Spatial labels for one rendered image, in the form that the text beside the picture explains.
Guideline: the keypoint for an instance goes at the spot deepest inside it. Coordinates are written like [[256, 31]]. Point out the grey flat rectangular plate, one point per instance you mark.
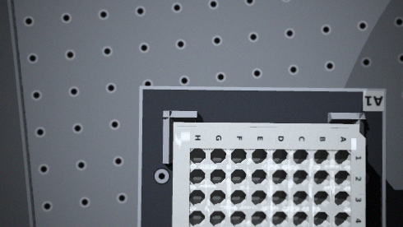
[[79, 65]]

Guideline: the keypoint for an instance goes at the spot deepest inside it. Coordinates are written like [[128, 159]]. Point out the grey well plate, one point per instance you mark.
[[262, 174]]

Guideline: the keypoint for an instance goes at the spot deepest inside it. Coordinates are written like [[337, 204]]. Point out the black plate nest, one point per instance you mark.
[[161, 106]]

